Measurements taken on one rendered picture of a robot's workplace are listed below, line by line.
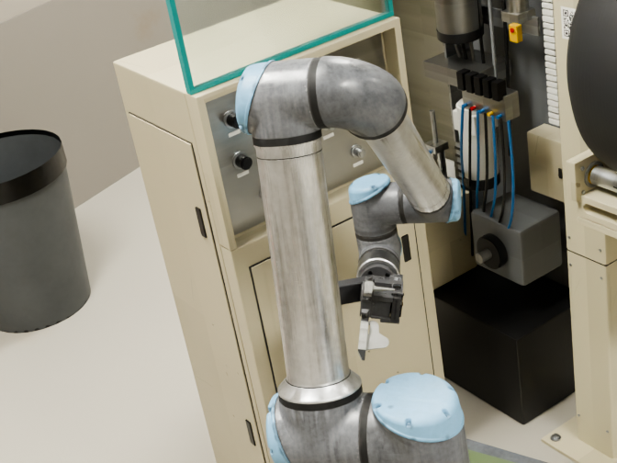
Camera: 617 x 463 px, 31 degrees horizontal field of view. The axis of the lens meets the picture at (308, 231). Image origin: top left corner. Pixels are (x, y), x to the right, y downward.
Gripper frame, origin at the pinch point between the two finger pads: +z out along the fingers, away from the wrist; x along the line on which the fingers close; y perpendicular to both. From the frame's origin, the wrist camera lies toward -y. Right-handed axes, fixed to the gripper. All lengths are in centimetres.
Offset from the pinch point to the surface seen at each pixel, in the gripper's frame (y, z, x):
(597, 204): 49, -47, -10
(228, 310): -32, -40, 24
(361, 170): -4, -64, -5
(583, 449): 63, -69, 72
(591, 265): 54, -64, 14
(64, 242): -110, -165, 77
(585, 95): 39, -31, -40
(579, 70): 37, -32, -45
